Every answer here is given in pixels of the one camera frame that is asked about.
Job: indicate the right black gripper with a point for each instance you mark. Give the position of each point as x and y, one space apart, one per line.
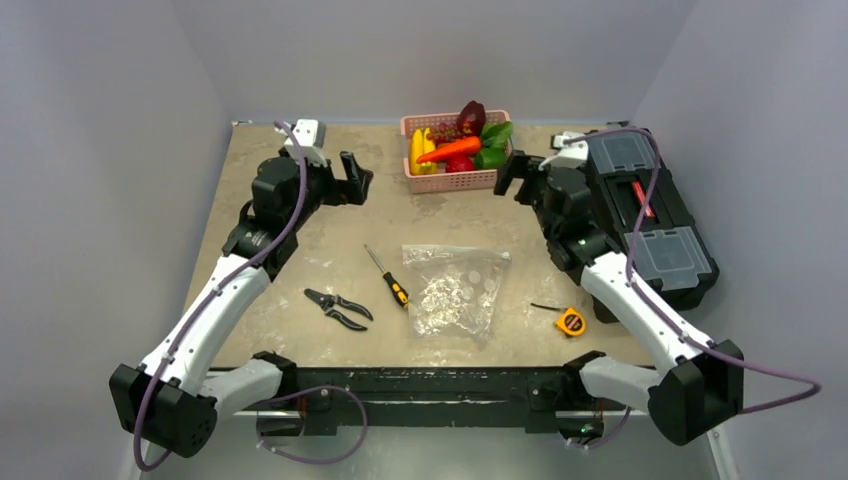
527 183

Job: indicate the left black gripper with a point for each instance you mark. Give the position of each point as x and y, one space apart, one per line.
340 191

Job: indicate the orange toy carrot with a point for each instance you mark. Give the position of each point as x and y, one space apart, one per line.
491 141

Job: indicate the pink plastic basket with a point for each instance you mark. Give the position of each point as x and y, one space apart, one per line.
441 181

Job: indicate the yellow toy banana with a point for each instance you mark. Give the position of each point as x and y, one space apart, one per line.
428 146
416 149

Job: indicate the clear zip top bag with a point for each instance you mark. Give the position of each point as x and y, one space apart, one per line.
456 290

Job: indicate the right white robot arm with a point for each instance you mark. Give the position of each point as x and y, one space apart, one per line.
695 384

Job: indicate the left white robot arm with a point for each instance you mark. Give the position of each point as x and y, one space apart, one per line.
168 400

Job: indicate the green toy bell pepper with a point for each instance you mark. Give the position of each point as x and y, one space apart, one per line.
490 159

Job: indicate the red toy pomegranate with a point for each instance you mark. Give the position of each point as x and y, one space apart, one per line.
460 164

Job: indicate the dark red toy apple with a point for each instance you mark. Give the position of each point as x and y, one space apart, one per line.
471 119

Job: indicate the purple toy grapes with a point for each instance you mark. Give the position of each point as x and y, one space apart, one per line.
442 134

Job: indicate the black yellow screwdriver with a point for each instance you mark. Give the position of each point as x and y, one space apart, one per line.
398 292

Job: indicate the black pliers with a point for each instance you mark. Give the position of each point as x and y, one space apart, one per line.
331 304

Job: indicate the black tool box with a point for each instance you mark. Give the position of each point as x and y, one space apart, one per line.
625 177

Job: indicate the yellow tape measure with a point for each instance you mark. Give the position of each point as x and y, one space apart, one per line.
569 321

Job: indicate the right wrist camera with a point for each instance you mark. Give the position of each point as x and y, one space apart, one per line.
567 145

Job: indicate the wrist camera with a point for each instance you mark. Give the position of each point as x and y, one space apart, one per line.
306 142
567 145

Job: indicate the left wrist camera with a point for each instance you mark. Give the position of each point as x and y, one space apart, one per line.
306 142

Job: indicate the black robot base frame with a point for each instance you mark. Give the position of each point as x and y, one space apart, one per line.
319 400

